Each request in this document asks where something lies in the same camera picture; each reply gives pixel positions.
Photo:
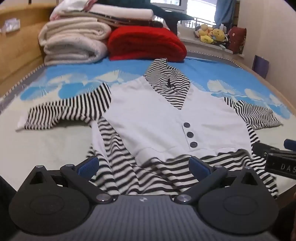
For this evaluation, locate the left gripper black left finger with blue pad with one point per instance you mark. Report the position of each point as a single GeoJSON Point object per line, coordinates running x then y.
{"type": "Point", "coordinates": [79, 177]}

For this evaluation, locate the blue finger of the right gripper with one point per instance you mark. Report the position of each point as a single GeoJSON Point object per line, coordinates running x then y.
{"type": "Point", "coordinates": [290, 144]}

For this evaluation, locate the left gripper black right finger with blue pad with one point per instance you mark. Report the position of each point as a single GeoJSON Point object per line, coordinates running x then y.
{"type": "Point", "coordinates": [208, 178]}

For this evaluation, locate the striped white child's shirt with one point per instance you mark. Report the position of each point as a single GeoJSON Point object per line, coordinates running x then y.
{"type": "Point", "coordinates": [145, 130]}

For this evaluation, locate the purple box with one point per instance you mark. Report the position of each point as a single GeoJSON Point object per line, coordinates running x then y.
{"type": "Point", "coordinates": [260, 66]}

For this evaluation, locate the dark red bag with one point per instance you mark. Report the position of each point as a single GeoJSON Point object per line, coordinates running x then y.
{"type": "Point", "coordinates": [237, 37]}

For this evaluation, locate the wooden headboard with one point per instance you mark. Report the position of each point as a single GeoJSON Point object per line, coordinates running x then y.
{"type": "Point", "coordinates": [20, 50]}

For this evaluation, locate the folded cream blanket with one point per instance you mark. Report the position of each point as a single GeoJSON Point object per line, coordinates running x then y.
{"type": "Point", "coordinates": [75, 40]}

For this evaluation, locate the yellow plush toys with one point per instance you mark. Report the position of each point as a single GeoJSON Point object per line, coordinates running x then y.
{"type": "Point", "coordinates": [209, 35]}

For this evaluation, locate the folded red blanket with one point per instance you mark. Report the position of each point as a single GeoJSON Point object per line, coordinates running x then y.
{"type": "Point", "coordinates": [137, 42]}

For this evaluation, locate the blue curtain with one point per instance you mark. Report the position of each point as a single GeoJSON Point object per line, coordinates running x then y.
{"type": "Point", "coordinates": [225, 13]}

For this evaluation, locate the dark teal shark plush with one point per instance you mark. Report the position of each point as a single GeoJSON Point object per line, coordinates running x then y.
{"type": "Point", "coordinates": [170, 17]}

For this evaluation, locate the white folded pillow stack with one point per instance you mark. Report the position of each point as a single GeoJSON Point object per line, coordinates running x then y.
{"type": "Point", "coordinates": [114, 15]}

